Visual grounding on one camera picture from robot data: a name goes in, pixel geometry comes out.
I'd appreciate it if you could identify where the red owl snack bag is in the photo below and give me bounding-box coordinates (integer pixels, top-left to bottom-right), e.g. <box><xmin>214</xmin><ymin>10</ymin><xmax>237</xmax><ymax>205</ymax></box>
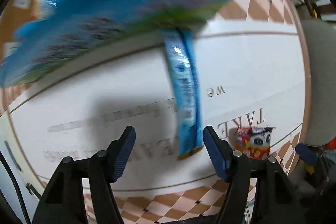
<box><xmin>234</xmin><ymin>127</ymin><xmax>276</xmax><ymax>160</ymax></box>

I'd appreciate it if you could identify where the checkered tablecloth with text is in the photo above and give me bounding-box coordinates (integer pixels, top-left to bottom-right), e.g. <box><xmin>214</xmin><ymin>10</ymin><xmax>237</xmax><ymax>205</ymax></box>
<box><xmin>1</xmin><ymin>0</ymin><xmax>310</xmax><ymax>223</ymax></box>

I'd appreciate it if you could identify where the grey round chair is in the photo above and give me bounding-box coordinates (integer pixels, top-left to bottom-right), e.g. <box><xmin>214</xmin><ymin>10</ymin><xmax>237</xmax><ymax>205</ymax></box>
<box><xmin>302</xmin><ymin>19</ymin><xmax>335</xmax><ymax>147</ymax></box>

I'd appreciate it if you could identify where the blue box flap strip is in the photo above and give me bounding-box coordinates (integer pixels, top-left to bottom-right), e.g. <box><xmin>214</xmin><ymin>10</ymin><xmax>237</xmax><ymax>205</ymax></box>
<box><xmin>162</xmin><ymin>28</ymin><xmax>204</xmax><ymax>159</ymax></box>

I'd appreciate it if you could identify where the cardboard box with blue print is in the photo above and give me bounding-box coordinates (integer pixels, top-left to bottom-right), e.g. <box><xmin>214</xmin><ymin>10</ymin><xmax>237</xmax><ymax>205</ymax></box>
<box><xmin>1</xmin><ymin>0</ymin><xmax>229</xmax><ymax>88</ymax></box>

